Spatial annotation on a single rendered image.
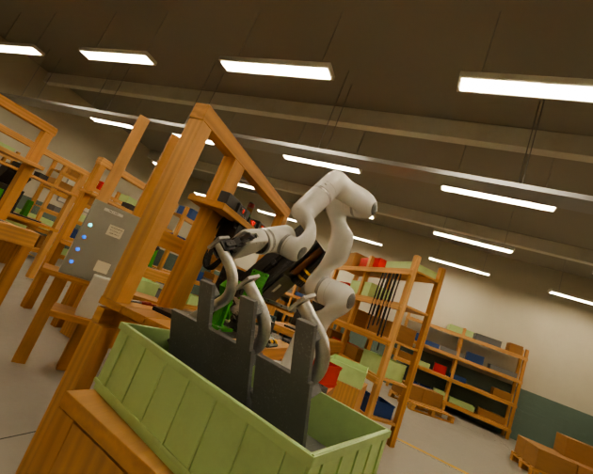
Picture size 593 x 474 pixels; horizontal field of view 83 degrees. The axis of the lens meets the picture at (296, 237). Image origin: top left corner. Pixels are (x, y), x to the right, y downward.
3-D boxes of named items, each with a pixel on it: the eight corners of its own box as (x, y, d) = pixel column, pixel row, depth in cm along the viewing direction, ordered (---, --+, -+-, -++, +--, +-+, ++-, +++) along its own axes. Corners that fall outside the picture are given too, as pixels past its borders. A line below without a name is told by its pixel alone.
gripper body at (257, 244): (245, 240, 109) (220, 244, 100) (264, 222, 104) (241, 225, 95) (255, 260, 108) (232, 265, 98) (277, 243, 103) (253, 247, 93)
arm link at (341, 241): (326, 309, 137) (296, 296, 148) (341, 308, 147) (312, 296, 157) (357, 191, 135) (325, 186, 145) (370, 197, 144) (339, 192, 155)
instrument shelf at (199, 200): (274, 249, 269) (276, 245, 270) (222, 209, 186) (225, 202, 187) (248, 241, 278) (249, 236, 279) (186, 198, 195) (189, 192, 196)
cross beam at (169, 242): (247, 282, 289) (251, 273, 291) (145, 240, 169) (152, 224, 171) (242, 280, 291) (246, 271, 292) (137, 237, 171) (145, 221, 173)
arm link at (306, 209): (345, 215, 124) (296, 270, 109) (311, 199, 132) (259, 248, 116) (347, 197, 118) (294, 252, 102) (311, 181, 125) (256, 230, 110)
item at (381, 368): (357, 438, 386) (417, 246, 430) (292, 373, 602) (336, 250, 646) (393, 449, 402) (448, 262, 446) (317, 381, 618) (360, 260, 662)
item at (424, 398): (427, 408, 805) (433, 389, 813) (453, 423, 729) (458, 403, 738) (388, 395, 772) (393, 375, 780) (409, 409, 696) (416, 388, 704)
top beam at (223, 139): (287, 219, 308) (291, 210, 309) (202, 119, 169) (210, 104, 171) (279, 216, 311) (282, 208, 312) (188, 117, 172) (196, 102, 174)
